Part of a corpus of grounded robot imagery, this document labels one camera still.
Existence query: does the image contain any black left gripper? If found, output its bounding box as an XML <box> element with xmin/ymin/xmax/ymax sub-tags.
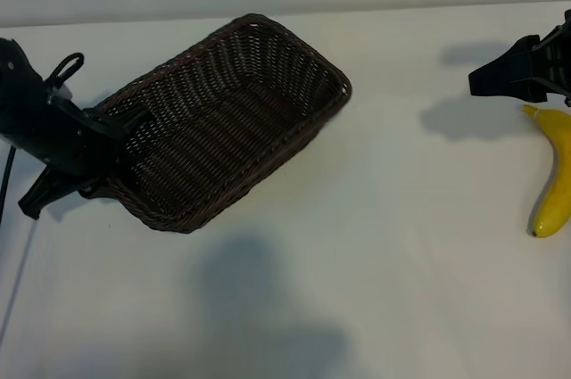
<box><xmin>17</xmin><ymin>87</ymin><xmax>156</xmax><ymax>220</ymax></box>

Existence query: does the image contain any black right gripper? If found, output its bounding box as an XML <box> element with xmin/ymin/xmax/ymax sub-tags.
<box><xmin>468</xmin><ymin>11</ymin><xmax>571</xmax><ymax>108</ymax></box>

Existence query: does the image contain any yellow banana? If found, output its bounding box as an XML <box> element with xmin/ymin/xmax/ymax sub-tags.
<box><xmin>521</xmin><ymin>103</ymin><xmax>571</xmax><ymax>239</ymax></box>

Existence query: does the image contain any dark brown wicker basket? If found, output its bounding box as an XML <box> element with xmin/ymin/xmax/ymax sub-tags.
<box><xmin>78</xmin><ymin>12</ymin><xmax>353</xmax><ymax>235</ymax></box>

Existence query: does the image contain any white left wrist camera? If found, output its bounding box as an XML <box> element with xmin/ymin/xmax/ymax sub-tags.
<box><xmin>47</xmin><ymin>83</ymin><xmax>73</xmax><ymax>104</ymax></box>

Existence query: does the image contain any thin black cable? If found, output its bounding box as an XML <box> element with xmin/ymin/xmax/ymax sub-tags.
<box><xmin>0</xmin><ymin>146</ymin><xmax>17</xmax><ymax>224</ymax></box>

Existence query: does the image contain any black braided cable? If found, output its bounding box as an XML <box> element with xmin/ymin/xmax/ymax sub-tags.
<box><xmin>46</xmin><ymin>52</ymin><xmax>86</xmax><ymax>88</ymax></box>

